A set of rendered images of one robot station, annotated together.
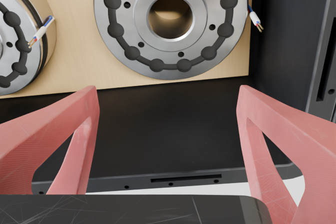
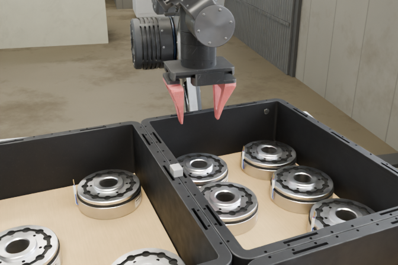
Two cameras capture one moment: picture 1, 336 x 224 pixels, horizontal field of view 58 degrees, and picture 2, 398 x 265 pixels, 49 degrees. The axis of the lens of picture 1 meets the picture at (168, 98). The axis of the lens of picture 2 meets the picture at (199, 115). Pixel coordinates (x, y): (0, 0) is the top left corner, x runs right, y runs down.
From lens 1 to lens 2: 0.63 m
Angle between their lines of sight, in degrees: 32
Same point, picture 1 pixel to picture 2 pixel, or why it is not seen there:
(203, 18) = (187, 165)
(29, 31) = (247, 155)
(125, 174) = (202, 113)
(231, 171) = (168, 117)
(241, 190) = not seen: hidden behind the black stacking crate
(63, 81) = (234, 156)
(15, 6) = (253, 160)
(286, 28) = not seen: hidden behind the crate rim
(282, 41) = not seen: hidden behind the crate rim
